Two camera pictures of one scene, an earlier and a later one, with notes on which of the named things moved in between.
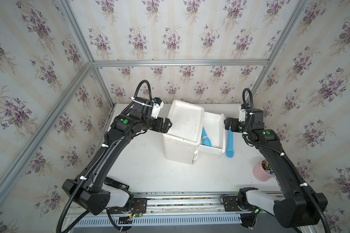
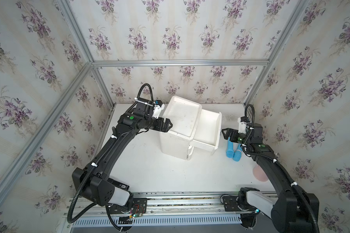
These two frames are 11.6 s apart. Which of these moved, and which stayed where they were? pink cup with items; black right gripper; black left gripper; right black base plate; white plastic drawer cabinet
Moved: white plastic drawer cabinet; black right gripper
Stayed: pink cup with items; black left gripper; right black base plate
